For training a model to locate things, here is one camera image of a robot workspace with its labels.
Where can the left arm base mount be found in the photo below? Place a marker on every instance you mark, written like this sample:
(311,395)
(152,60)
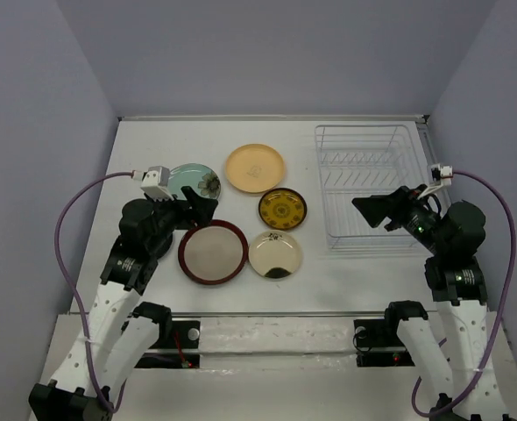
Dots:
(178,349)

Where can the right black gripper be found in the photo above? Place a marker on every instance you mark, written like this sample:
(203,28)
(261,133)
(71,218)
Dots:
(402,200)

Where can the white wire dish rack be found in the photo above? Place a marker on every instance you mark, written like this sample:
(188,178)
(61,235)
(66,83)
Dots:
(360,160)

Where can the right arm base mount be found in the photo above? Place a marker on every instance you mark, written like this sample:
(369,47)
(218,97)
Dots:
(377,346)

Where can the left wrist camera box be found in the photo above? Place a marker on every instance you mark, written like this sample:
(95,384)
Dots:
(154,184)

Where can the cream plate black mark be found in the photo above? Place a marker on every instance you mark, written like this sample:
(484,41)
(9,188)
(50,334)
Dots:
(275,254)

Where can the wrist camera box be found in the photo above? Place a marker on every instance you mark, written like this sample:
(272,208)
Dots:
(154,184)
(441,176)

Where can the yellow patterned black-rim plate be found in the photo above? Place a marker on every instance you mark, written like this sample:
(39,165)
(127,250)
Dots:
(282,209)

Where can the orange round plate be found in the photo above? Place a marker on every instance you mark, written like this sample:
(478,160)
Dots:
(255,168)

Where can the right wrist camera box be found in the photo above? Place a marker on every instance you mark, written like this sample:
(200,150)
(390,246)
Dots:
(441,176)

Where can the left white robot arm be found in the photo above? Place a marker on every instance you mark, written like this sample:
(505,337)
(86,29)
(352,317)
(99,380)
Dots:
(119,327)

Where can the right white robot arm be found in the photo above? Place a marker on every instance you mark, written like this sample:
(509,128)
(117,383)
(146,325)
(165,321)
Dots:
(456,371)

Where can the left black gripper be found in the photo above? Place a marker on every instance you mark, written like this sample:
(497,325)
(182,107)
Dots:
(201,209)

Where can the light blue flower plate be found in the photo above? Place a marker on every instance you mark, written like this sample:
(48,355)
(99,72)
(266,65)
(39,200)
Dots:
(203,180)

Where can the red rim white plate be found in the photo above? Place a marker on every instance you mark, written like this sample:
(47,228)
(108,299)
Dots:
(214,254)

